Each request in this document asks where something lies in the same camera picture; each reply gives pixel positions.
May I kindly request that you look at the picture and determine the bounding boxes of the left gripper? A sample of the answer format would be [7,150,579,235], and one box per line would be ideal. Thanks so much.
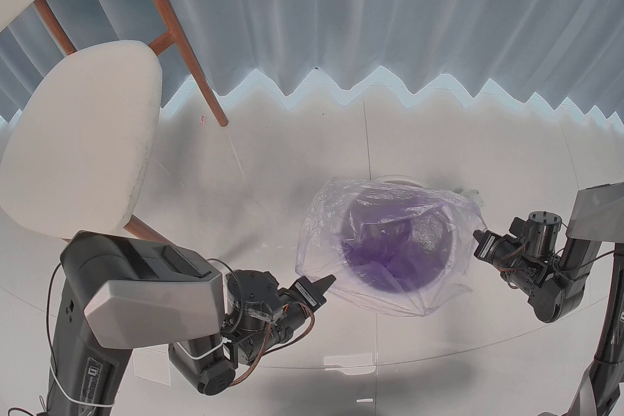
[269,301,318,347]

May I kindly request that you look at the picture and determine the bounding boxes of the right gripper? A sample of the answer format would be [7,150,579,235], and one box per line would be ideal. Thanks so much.
[489,235,533,291]

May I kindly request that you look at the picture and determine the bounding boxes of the purple plastic bag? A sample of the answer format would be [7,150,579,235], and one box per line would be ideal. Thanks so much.
[295,176,488,318]

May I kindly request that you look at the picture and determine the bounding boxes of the white trash bin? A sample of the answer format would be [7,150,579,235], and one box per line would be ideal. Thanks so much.
[339,174,462,303]

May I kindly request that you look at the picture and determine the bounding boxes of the white chair with wooden legs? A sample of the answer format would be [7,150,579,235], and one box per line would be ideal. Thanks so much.
[0,0,229,245]

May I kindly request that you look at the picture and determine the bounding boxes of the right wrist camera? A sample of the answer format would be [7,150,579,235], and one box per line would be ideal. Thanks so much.
[472,229,509,266]

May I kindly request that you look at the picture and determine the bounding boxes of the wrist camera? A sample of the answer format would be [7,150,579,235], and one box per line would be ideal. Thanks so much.
[291,276,327,314]
[472,229,509,266]

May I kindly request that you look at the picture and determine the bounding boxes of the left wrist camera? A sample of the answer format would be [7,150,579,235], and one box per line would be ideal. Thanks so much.
[291,276,327,314]

